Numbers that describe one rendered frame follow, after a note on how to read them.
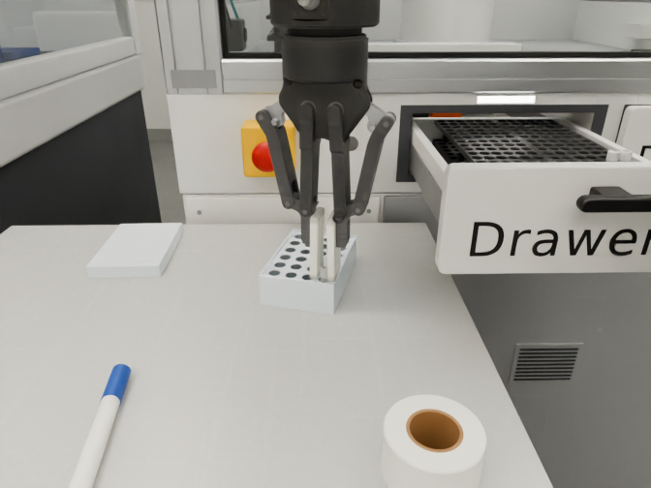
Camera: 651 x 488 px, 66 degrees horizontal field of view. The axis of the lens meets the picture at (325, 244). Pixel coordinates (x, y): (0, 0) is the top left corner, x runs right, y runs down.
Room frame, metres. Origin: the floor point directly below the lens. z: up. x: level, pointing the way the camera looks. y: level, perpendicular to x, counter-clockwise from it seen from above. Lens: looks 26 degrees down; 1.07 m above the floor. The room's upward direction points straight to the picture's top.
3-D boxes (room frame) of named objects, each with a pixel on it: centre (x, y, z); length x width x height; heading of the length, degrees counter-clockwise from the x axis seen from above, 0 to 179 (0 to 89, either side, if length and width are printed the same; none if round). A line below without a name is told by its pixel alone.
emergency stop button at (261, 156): (0.66, 0.08, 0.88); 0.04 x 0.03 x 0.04; 91
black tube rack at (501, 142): (0.65, -0.25, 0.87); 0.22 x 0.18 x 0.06; 1
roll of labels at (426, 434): (0.25, -0.07, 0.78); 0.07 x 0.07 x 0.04
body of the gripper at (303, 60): (0.47, 0.00, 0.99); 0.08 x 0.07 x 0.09; 76
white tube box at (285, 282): (0.52, 0.02, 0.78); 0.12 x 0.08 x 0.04; 166
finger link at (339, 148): (0.46, -0.01, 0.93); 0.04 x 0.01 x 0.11; 166
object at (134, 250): (0.59, 0.25, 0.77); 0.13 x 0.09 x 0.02; 2
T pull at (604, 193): (0.42, -0.26, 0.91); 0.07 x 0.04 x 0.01; 91
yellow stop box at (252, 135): (0.69, 0.08, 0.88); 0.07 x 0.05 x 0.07; 91
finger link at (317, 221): (0.47, 0.01, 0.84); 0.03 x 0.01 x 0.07; 166
